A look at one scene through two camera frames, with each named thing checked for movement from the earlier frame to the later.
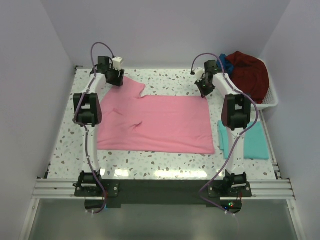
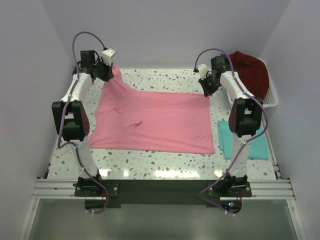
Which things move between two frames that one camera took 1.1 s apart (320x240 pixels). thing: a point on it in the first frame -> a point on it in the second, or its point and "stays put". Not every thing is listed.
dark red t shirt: x=249 y=75 stays put
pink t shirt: x=161 y=123 stays put
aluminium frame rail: x=262 y=189 stays put
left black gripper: x=118 y=81 -> x=109 y=74
